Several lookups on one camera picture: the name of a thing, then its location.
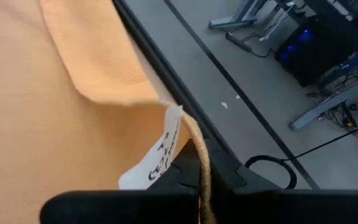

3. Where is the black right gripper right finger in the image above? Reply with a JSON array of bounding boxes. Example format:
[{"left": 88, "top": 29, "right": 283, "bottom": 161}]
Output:
[{"left": 208, "top": 139, "right": 358, "bottom": 224}]

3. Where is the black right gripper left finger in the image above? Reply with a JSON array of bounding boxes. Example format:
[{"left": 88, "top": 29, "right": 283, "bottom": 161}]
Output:
[{"left": 39, "top": 138, "right": 203, "bottom": 224}]

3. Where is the white handwritten paper tag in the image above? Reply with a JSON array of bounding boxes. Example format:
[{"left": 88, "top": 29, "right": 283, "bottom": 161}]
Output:
[{"left": 118, "top": 105, "right": 183, "bottom": 190}]

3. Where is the yellow waffle towel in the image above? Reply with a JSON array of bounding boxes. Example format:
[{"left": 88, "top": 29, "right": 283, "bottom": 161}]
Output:
[{"left": 0, "top": 0, "right": 218, "bottom": 224}]

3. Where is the grey desk leg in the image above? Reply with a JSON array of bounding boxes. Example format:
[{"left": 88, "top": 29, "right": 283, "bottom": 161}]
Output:
[
  {"left": 208, "top": 0, "right": 269, "bottom": 31},
  {"left": 288, "top": 73, "right": 358, "bottom": 131}
]

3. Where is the black tower with blue lights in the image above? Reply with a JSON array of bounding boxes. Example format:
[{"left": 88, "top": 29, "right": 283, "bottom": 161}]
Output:
[{"left": 273, "top": 14, "right": 357, "bottom": 88}]

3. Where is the black power strip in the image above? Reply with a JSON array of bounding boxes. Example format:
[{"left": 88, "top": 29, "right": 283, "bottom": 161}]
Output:
[{"left": 224, "top": 30, "right": 254, "bottom": 54}]

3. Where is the coiled black hanging cable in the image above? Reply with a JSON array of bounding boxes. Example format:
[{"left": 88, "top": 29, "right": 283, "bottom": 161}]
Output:
[{"left": 244, "top": 119, "right": 358, "bottom": 190}]

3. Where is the black aluminium table frame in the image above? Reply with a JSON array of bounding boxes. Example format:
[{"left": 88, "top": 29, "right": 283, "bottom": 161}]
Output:
[{"left": 112, "top": 0, "right": 245, "bottom": 169}]

